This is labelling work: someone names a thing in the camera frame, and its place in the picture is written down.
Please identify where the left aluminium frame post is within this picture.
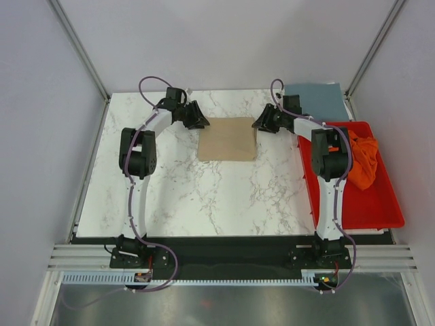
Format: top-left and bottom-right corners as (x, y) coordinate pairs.
(47, 0), (111, 103)

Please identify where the aluminium frame post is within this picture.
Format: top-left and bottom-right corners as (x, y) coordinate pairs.
(47, 0), (111, 103)
(344, 0), (408, 101)

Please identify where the red plastic bin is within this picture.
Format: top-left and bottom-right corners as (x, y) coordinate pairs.
(298, 136), (404, 230)

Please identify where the beige t shirt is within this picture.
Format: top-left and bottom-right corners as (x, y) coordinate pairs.
(197, 117), (257, 162)

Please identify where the aluminium rail profile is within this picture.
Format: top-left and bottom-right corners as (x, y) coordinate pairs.
(48, 244), (417, 272)

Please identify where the folded blue-grey t shirt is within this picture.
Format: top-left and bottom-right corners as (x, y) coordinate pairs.
(284, 83), (350, 122)

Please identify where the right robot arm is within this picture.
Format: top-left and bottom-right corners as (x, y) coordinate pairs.
(252, 95), (353, 268)

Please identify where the orange t shirt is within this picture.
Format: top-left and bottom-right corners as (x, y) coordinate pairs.
(347, 130), (379, 191)

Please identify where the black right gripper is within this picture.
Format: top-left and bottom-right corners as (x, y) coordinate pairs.
(253, 103), (288, 134)

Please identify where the white slotted cable duct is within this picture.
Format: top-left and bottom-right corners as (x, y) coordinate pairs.
(62, 270), (337, 286)

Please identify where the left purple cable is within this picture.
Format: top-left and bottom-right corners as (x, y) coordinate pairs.
(63, 76), (181, 310)

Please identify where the right aluminium frame post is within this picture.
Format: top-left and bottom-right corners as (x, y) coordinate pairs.
(344, 0), (408, 101)

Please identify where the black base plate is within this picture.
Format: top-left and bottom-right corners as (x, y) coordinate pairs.
(108, 234), (351, 281)

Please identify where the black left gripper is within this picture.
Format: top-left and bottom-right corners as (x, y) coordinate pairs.
(177, 101), (209, 131)

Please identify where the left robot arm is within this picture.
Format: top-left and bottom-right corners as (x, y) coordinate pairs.
(110, 86), (210, 268)

